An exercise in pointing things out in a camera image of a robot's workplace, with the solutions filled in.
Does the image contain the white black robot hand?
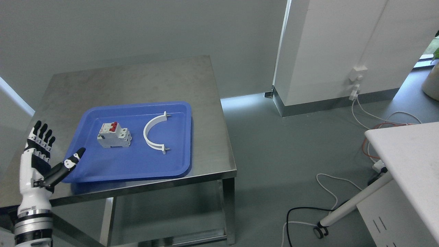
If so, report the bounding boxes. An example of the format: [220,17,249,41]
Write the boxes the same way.
[17,120,86,217]

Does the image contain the grey circuit breaker red switches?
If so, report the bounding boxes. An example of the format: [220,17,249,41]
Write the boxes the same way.
[97,121,132,148]

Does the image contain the stainless steel table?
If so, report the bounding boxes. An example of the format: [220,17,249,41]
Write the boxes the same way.
[30,55,237,247]

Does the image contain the blue plastic tray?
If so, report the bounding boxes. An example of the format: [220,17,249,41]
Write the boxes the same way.
[63,101,192,183]

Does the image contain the white curved pipe clamp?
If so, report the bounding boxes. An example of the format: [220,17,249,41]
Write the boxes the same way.
[143,111,170,155]

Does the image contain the white power plug adapter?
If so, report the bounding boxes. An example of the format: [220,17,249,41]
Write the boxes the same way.
[349,83,360,101]

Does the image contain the white table on wheels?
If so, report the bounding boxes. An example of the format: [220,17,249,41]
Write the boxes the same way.
[314,122,439,243]

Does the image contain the white plant pot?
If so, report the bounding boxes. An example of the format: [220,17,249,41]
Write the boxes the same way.
[422,64,439,101]

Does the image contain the black cable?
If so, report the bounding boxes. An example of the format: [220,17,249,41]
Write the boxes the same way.
[286,199,350,247]

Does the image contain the white wall socket box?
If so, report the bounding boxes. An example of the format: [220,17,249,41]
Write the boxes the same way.
[348,66,368,82]

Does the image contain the orange cable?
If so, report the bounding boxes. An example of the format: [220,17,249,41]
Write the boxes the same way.
[363,122,417,160]

